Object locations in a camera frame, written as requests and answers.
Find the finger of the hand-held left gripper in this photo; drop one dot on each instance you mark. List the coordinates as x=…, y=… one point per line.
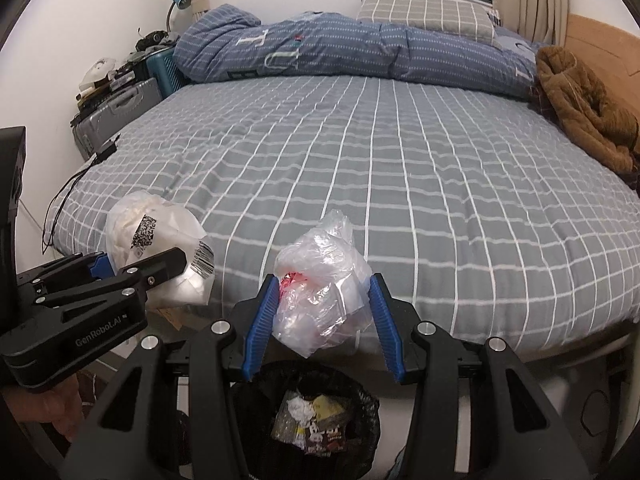
x=102, y=266
x=160, y=265

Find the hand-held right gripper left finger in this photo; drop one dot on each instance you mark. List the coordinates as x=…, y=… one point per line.
x=260, y=320

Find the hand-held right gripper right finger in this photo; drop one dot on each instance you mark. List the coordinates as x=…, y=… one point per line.
x=387, y=320

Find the clear plastic bag red print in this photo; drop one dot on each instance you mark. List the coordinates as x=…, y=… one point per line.
x=325, y=280

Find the trash bin with black liner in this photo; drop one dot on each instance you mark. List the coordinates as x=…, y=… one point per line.
x=362, y=410

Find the person's left hand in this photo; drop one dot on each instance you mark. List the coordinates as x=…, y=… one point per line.
x=50, y=407

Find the black charger adapter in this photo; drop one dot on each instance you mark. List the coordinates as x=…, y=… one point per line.
x=107, y=147

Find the grey suitcase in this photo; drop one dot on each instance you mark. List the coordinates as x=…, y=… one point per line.
x=115, y=110

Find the teal suitcase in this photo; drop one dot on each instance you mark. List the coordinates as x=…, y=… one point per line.
x=165, y=75

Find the white hat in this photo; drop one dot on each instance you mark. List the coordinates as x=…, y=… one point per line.
x=100, y=70

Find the black gadget pile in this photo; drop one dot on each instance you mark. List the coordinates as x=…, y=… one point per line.
x=155, y=40

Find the blue desk lamp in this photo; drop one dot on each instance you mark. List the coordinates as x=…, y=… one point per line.
x=181, y=0

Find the blue striped quilt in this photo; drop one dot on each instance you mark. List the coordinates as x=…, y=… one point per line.
x=325, y=50

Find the blue printed pillow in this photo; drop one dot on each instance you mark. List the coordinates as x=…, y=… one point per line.
x=517, y=42

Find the grey checked pillow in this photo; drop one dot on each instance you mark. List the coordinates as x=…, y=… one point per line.
x=425, y=12

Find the wide beige curtain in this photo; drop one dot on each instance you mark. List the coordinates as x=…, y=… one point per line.
x=530, y=0

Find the wooden headboard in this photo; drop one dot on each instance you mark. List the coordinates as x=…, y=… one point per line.
x=605, y=35

